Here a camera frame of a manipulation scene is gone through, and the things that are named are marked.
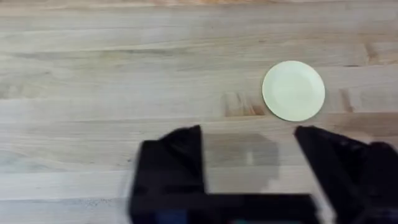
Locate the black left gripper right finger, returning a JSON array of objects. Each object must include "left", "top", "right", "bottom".
[{"left": 294, "top": 125, "right": 398, "bottom": 224}]

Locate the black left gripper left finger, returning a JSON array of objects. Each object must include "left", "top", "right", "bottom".
[{"left": 129, "top": 124, "right": 208, "bottom": 224}]

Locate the pale yellow round plate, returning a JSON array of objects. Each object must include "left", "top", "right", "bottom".
[{"left": 261, "top": 60, "right": 326, "bottom": 123}]

